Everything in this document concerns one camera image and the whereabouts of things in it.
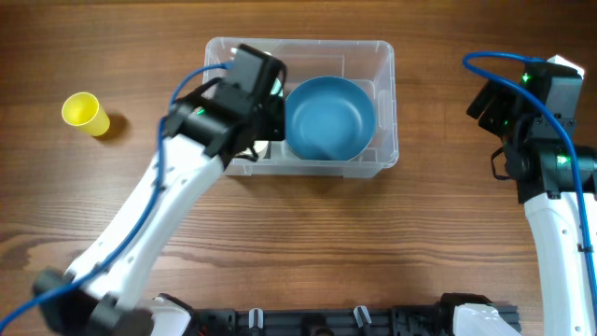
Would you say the mint green bowl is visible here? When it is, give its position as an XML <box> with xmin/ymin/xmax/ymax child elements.
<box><xmin>271</xmin><ymin>78</ymin><xmax>284</xmax><ymax>97</ymax></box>

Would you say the yellow cup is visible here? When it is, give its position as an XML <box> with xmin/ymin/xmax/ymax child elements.
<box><xmin>62</xmin><ymin>92</ymin><xmax>110</xmax><ymax>136</ymax></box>

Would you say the pink cup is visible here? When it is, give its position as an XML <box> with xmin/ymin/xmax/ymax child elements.
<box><xmin>241</xmin><ymin>141</ymin><xmax>270</xmax><ymax>159</ymax></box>

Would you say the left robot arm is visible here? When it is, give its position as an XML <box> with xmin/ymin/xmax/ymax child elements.
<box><xmin>33</xmin><ymin>44</ymin><xmax>287</xmax><ymax>335</ymax></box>

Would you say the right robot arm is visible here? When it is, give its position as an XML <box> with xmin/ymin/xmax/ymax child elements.
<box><xmin>463</xmin><ymin>53</ymin><xmax>596</xmax><ymax>335</ymax></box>

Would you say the clear plastic storage bin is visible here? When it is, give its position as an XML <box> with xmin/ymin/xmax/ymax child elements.
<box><xmin>204</xmin><ymin>37</ymin><xmax>399</xmax><ymax>178</ymax></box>

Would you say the right blue cable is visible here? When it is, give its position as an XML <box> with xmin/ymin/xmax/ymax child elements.
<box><xmin>463</xmin><ymin>50</ymin><xmax>597</xmax><ymax>323</ymax></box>

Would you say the blue cable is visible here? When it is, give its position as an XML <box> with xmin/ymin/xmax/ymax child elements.
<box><xmin>0</xmin><ymin>62</ymin><xmax>234</xmax><ymax>332</ymax></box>
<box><xmin>463</xmin><ymin>50</ymin><xmax>597</xmax><ymax>323</ymax></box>

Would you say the left blue cable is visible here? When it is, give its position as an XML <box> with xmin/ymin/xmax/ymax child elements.
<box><xmin>0</xmin><ymin>62</ymin><xmax>234</xmax><ymax>332</ymax></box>

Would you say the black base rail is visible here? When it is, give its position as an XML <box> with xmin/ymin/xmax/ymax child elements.
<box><xmin>186</xmin><ymin>304</ymin><xmax>521</xmax><ymax>336</ymax></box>

